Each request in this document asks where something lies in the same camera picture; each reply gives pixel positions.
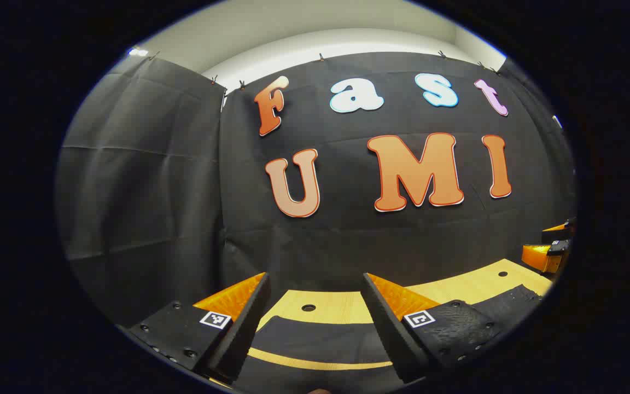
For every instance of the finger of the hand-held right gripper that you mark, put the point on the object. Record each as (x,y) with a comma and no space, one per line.
(558,232)
(542,257)

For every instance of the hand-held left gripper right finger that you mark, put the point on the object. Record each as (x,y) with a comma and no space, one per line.
(389,328)

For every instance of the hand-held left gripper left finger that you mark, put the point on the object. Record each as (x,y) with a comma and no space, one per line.
(241,328)

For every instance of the black jeans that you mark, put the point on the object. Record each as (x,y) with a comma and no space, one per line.
(315,342)

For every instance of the black backdrop cloth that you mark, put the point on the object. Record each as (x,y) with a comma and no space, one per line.
(348,241)

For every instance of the ceiling light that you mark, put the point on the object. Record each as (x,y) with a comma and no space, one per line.
(138,52)

